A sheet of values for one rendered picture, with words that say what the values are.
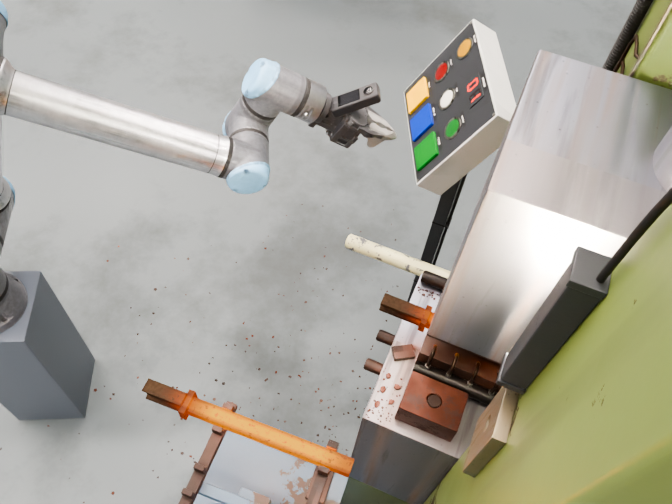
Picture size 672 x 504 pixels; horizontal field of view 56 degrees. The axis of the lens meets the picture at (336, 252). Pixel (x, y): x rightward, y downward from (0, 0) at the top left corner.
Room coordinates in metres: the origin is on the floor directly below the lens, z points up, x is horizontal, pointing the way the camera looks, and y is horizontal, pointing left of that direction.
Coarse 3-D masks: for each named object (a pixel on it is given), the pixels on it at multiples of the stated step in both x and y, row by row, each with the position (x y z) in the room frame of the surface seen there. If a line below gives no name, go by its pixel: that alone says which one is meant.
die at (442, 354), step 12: (432, 348) 0.57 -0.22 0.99; (444, 348) 0.57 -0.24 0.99; (456, 348) 0.58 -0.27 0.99; (420, 360) 0.56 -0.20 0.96; (432, 360) 0.55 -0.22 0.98; (444, 360) 0.55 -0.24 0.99; (468, 360) 0.55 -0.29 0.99; (480, 360) 0.56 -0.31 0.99; (456, 372) 0.53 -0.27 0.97; (468, 372) 0.53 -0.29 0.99; (480, 372) 0.53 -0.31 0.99; (492, 372) 0.53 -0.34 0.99; (480, 384) 0.52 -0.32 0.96; (492, 384) 0.51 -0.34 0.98
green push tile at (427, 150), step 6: (432, 132) 1.13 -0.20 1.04; (426, 138) 1.13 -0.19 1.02; (432, 138) 1.11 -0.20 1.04; (420, 144) 1.13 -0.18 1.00; (426, 144) 1.11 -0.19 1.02; (432, 144) 1.10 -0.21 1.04; (414, 150) 1.12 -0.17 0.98; (420, 150) 1.11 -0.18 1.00; (426, 150) 1.09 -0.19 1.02; (432, 150) 1.08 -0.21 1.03; (420, 156) 1.09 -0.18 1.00; (426, 156) 1.08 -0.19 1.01; (432, 156) 1.06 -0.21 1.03; (420, 162) 1.07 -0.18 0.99; (426, 162) 1.06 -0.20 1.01; (420, 168) 1.06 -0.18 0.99
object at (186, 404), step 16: (160, 384) 0.43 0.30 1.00; (160, 400) 0.41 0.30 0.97; (176, 400) 0.40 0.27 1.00; (192, 400) 0.41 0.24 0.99; (208, 416) 0.38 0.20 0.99; (224, 416) 0.38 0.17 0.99; (240, 416) 0.39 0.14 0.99; (240, 432) 0.36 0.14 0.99; (256, 432) 0.36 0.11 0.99; (272, 432) 0.36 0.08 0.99; (288, 448) 0.34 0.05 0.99; (304, 448) 0.34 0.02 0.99; (320, 448) 0.34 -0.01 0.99; (320, 464) 0.32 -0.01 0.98; (336, 464) 0.32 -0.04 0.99; (352, 464) 0.32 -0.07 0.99
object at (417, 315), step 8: (384, 296) 0.67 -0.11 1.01; (392, 296) 0.67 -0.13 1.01; (384, 304) 0.65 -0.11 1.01; (392, 304) 0.65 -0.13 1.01; (400, 304) 0.65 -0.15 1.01; (408, 304) 0.65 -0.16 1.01; (392, 312) 0.65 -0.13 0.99; (400, 312) 0.64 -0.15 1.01; (408, 312) 0.64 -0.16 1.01; (416, 312) 0.64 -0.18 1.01; (424, 312) 0.64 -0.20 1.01; (432, 312) 0.64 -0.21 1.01; (408, 320) 0.63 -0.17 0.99; (416, 320) 0.63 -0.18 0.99; (424, 320) 0.62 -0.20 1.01; (424, 328) 0.61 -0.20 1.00
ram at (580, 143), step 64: (576, 64) 0.77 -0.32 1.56; (512, 128) 0.62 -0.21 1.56; (576, 128) 0.63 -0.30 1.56; (640, 128) 0.65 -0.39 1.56; (512, 192) 0.51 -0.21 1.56; (576, 192) 0.52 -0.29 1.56; (640, 192) 0.53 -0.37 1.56; (512, 256) 0.49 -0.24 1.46; (448, 320) 0.50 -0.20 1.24; (512, 320) 0.48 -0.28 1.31
